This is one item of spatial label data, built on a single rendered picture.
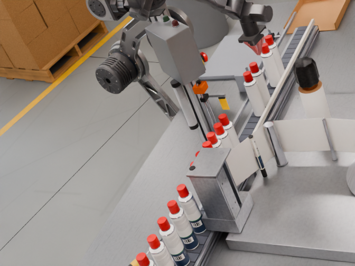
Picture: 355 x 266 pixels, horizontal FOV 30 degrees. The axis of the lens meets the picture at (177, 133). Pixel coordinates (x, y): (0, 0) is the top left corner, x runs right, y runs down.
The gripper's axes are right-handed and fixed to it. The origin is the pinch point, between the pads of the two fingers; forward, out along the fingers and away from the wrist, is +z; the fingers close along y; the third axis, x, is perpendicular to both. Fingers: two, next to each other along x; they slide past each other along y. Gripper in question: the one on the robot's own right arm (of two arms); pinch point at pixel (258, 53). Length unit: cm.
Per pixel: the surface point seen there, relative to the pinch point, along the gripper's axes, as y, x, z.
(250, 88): 0.8, 10.2, 18.5
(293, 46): 51, 22, 34
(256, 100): 1.1, 9.6, 24.6
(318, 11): 89, 30, 39
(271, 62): 21.2, 13.0, 20.5
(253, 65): 8.4, 11.7, 12.6
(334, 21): 80, 17, 38
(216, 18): 177, 180, 104
